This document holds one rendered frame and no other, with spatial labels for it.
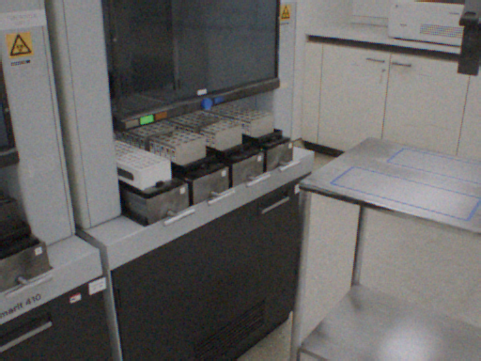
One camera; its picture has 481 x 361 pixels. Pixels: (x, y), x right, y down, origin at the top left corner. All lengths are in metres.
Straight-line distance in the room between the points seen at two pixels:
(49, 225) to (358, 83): 2.66
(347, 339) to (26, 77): 1.16
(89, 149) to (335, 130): 2.67
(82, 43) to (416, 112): 2.54
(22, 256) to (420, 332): 1.19
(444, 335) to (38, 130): 1.31
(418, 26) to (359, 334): 2.13
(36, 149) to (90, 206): 0.21
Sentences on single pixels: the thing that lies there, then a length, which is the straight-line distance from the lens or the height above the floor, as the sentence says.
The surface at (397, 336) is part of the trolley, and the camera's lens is 1.68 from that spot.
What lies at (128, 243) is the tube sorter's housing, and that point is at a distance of 1.24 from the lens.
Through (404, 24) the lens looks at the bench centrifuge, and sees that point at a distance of 3.34.
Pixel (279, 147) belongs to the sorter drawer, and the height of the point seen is 0.80.
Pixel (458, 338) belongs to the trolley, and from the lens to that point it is 1.73.
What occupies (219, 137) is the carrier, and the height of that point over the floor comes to 0.86.
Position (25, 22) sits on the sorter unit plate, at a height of 1.23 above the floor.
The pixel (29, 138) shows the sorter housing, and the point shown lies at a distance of 1.13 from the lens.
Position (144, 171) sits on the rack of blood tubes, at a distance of 1.25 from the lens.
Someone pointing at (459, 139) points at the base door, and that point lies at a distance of 3.30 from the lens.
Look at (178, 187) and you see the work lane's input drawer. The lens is 1.29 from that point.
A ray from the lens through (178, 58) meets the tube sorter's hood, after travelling 1.31.
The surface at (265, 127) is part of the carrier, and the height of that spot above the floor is 0.85.
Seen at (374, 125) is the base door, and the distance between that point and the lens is 3.51.
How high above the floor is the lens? 1.33
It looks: 24 degrees down
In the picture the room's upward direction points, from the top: straight up
